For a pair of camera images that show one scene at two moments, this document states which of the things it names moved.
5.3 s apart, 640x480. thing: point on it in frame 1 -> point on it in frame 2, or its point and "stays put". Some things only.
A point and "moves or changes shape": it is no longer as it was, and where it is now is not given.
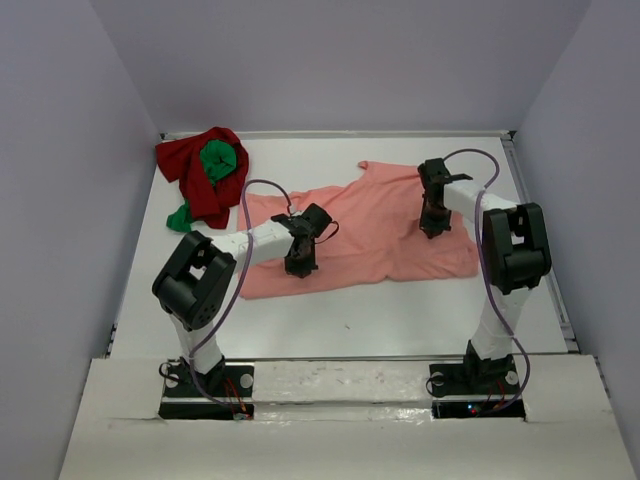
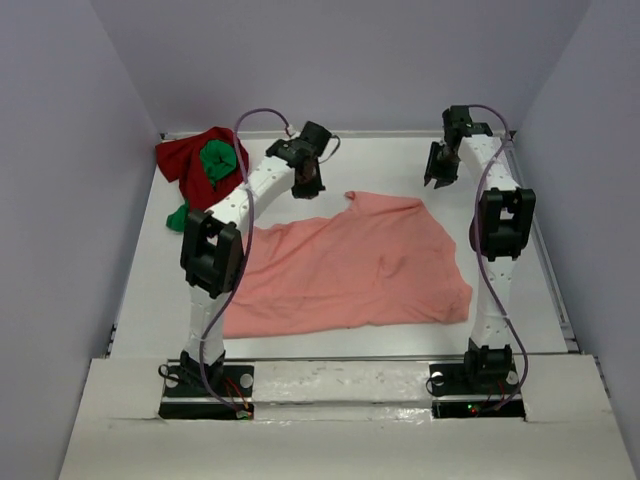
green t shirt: [218, 157] stays put
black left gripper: [301, 270] -> [311, 192]
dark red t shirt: [180, 162] stays put
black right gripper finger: [435, 218] -> [433, 162]
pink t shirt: [379, 236] moves or changes shape
